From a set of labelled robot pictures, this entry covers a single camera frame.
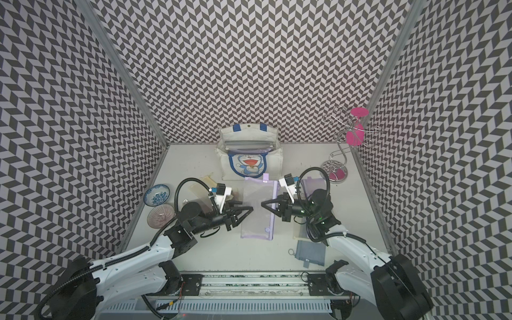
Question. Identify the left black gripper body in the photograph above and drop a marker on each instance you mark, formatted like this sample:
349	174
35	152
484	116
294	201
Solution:
226	218

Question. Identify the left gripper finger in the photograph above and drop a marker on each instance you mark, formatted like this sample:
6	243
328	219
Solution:
233	204
240	214

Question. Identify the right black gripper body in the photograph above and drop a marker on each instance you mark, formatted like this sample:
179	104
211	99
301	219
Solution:
300	208

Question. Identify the pale purple small pouch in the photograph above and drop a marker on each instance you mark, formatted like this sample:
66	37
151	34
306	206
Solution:
260	222

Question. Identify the purple mesh pouch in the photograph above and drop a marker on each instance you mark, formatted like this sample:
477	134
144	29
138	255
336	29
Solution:
310	184

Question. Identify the small grey blue pouch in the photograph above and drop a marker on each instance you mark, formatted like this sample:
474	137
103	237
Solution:
309	253

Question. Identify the white canvas bag blue handles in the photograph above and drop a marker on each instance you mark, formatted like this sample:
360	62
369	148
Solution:
249	150

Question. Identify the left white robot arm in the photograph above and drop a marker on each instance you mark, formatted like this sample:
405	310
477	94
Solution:
86	288

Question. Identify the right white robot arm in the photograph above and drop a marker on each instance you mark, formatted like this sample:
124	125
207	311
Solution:
389	282

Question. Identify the blue white ceramic bowl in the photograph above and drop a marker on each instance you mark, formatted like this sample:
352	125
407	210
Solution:
156	195

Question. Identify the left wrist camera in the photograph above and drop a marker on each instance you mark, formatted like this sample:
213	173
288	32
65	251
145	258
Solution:
221	192

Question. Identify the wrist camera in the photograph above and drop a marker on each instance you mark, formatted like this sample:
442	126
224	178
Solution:
289	183
221	192

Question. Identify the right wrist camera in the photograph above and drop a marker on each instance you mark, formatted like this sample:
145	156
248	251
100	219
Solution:
289	183

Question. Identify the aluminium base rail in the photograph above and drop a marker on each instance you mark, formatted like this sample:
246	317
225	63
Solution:
215	295

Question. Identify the chrome wire stand pink discs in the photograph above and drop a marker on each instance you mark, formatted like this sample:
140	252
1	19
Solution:
352	135

